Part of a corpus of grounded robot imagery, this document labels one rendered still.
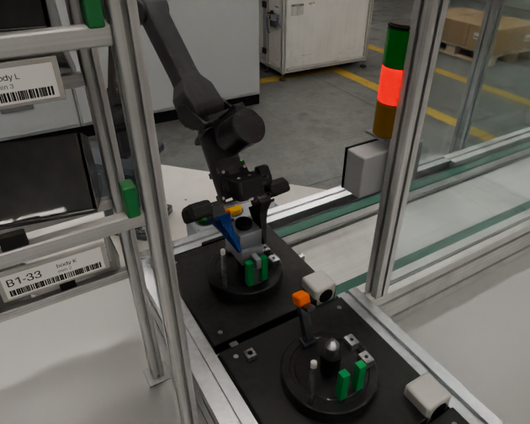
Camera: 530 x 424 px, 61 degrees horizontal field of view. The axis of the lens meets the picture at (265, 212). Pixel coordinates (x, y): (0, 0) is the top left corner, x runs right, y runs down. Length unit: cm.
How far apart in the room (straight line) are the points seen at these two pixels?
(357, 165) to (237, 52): 347
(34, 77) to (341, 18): 500
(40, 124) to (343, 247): 313
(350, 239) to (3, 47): 83
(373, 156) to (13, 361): 72
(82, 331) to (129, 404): 20
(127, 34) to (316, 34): 480
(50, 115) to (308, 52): 270
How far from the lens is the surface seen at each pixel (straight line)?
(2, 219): 46
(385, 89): 66
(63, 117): 384
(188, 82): 78
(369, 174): 69
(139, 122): 38
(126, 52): 36
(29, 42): 35
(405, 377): 73
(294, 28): 497
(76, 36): 36
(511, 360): 97
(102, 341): 94
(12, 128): 385
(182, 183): 136
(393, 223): 74
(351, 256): 99
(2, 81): 35
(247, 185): 70
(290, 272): 85
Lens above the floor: 154
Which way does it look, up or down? 34 degrees down
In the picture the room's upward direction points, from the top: straight up
